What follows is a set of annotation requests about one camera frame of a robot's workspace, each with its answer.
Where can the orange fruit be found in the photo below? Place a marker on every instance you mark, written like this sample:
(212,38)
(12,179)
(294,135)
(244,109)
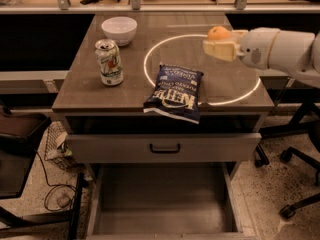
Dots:
(218,33)

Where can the dark chair at left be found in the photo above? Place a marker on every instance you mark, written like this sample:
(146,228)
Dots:
(20,137)

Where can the green white soda can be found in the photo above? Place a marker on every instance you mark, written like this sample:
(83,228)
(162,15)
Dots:
(109,61)

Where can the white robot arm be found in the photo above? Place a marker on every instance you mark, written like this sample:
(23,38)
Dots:
(296,54)

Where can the grey drawer cabinet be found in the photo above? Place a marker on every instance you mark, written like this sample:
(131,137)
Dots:
(232,98)

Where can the wire mesh basket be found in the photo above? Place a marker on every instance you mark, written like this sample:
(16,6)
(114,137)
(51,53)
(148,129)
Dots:
(57,151)

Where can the blue potato chip bag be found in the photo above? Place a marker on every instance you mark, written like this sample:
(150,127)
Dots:
(176,94)

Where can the white ceramic bowl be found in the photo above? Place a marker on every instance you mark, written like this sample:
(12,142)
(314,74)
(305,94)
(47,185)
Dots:
(120,29)

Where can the black office chair base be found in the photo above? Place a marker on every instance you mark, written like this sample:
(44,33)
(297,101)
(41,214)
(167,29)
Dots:
(294,127)

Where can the open middle drawer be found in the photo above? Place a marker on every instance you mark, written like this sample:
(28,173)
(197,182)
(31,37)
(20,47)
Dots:
(164,202)

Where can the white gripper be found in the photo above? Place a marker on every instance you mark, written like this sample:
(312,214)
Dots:
(256,48)

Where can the top drawer with black handle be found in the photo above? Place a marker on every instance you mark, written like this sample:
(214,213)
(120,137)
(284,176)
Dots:
(162,148)

